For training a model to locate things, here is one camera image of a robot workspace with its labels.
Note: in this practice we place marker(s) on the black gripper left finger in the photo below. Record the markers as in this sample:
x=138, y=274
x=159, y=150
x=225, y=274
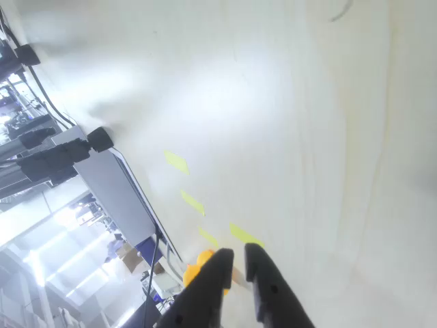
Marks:
x=201, y=297

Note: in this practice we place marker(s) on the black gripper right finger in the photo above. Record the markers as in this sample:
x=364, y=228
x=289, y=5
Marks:
x=273, y=300

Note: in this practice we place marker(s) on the yellow rubber duck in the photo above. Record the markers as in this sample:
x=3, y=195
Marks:
x=194, y=271

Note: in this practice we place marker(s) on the brown cardboard box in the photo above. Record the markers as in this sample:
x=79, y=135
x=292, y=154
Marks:
x=131, y=258

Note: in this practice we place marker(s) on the white power adapter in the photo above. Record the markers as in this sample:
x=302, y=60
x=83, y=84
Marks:
x=165, y=283

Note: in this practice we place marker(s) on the yellow tape marker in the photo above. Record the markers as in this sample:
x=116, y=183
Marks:
x=193, y=202
x=246, y=235
x=208, y=237
x=176, y=162

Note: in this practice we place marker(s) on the grey flat panel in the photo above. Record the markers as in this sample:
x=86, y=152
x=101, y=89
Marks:
x=116, y=191

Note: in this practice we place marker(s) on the black table clamp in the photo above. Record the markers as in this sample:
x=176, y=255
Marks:
x=99, y=139
x=27, y=54

